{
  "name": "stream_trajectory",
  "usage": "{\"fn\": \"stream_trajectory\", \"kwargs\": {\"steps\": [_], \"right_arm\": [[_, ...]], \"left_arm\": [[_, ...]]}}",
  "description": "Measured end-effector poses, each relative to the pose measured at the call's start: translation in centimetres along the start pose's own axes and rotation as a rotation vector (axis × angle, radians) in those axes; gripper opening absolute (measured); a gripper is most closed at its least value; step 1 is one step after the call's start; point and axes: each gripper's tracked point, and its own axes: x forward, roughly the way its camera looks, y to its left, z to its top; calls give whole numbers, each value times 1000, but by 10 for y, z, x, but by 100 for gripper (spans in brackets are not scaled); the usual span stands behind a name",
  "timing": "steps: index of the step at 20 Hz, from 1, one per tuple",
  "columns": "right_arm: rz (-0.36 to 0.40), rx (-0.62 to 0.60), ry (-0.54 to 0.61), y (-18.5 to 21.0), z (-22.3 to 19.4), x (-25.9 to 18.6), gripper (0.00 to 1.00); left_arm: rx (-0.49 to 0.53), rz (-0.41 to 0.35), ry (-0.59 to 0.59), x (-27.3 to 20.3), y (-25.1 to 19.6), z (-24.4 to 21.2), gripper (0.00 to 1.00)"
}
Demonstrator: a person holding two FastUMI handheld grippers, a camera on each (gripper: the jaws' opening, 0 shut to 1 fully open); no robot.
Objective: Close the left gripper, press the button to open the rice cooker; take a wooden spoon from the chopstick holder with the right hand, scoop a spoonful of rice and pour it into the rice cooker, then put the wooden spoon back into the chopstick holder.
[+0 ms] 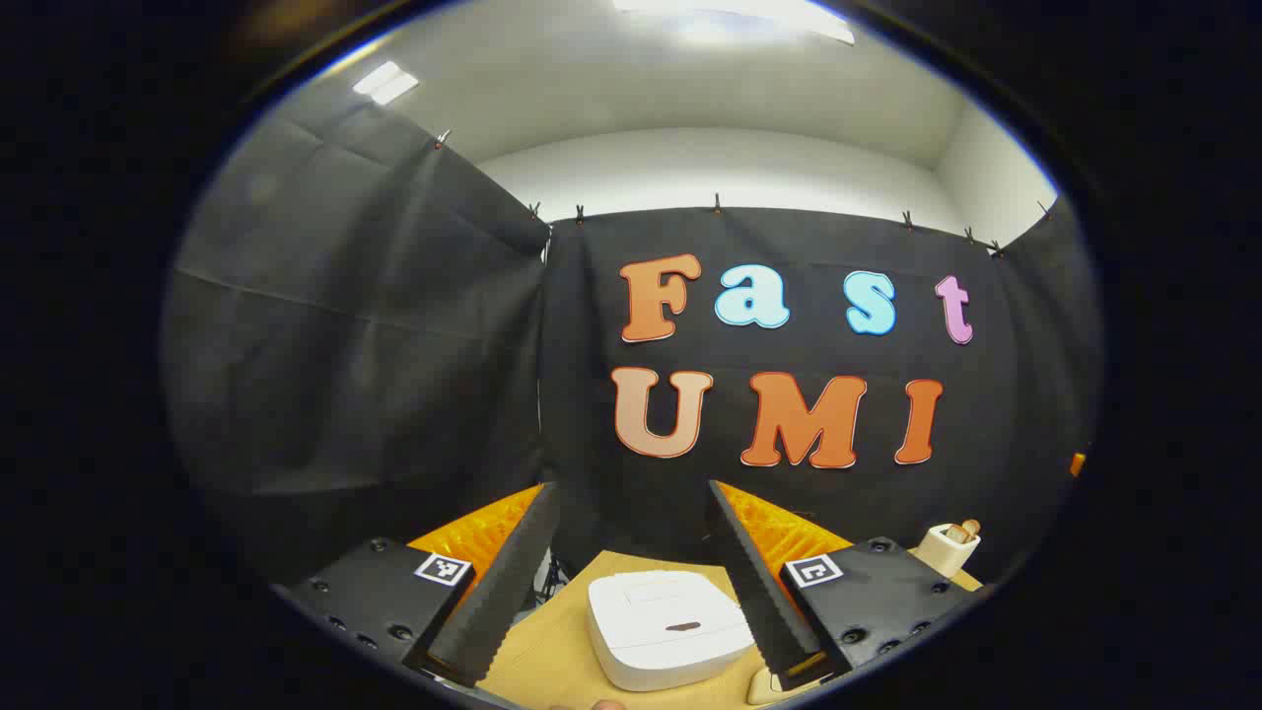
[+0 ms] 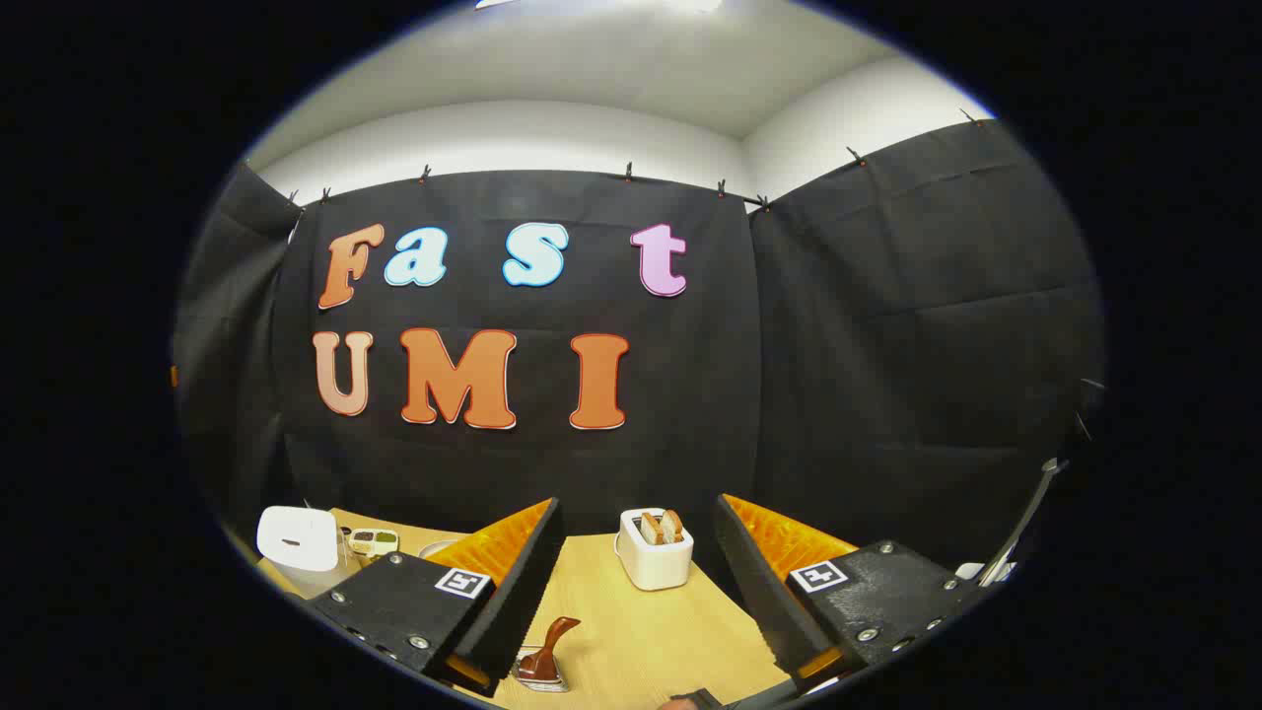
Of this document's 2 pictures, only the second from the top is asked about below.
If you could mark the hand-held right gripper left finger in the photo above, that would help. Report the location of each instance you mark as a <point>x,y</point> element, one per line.
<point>523,582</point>

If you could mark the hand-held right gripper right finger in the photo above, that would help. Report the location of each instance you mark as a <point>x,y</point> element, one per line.
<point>759,582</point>

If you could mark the brown wooden spoon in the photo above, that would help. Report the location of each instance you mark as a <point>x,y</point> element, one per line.
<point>552,646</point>

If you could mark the white rice cooker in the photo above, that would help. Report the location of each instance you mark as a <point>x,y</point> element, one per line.
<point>296,540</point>

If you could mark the white round plate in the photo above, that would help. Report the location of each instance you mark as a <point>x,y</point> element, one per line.
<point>439,547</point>

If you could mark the toasted bread slice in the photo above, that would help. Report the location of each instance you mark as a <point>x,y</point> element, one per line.
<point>651,530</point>
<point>672,525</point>

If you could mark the white toaster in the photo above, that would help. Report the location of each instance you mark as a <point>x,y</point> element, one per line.
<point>656,567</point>

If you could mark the divided grain sample tray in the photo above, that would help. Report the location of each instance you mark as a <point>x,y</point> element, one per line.
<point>373,542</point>

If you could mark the white green packet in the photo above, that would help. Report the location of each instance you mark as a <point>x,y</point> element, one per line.
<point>986,572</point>

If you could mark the grey metal stand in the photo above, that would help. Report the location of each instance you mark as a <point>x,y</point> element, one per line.
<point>1025,513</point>

